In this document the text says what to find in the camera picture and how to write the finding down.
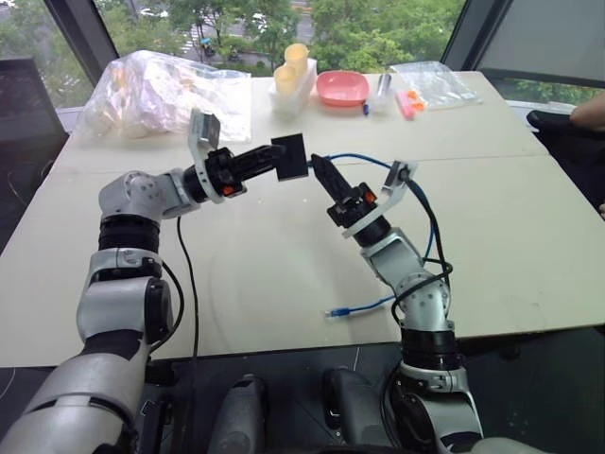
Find blue Ethernet cable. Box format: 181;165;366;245
305;151;441;320

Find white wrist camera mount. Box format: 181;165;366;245
340;160;420;239
187;107;227;205

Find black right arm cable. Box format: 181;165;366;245
390;172;455;327

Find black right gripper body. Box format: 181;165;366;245
327;182;379;230

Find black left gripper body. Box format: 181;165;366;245
206;147;249;198

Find pink plastic bowl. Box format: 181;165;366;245
315;69;372;109

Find dark grey rounded shape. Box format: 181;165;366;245
218;373;268;454
321;367;394;448

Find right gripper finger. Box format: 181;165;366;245
309;153;343;206
320;156;355;202

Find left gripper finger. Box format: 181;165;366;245
234;143;286;167
237;158;278;183

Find small black box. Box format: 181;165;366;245
270;132;310;183

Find clear bag with white contents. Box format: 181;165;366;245
74;49;254;144

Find pale yellow plastic cup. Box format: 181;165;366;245
284;43;311;78
273;64;299;96

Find pink rectangular block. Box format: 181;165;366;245
395;91;415;120

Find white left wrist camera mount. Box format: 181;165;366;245
187;107;227;205

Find clear zip plastic bag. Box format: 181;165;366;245
389;61;484;114

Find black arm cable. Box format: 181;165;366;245
390;172;455;327
150;215;200;360

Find black chair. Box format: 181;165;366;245
525;109;605;210

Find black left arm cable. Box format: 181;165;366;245
150;215;200;360

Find dark window frame pillar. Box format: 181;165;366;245
441;0;515;73
43;0;120;73

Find black monitor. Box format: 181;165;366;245
0;56;71;256

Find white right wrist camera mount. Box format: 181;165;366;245
340;160;420;239

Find white rectangular cup holder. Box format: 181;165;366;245
268;59;320;115

